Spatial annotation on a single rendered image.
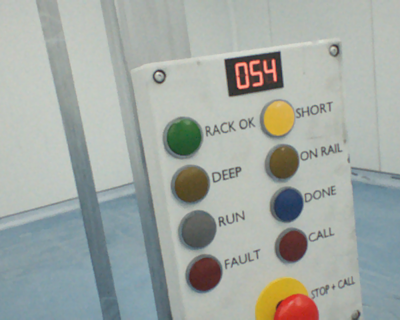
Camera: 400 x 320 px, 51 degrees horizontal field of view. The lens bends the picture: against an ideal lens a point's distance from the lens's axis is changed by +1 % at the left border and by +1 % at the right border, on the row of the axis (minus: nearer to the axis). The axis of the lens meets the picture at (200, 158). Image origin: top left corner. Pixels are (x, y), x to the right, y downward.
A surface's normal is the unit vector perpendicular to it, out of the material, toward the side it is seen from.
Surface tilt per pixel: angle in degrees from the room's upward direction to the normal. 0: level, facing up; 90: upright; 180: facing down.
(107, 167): 90
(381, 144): 90
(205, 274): 87
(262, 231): 90
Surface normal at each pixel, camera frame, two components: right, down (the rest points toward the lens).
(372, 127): -0.86, 0.22
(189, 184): 0.32, 0.12
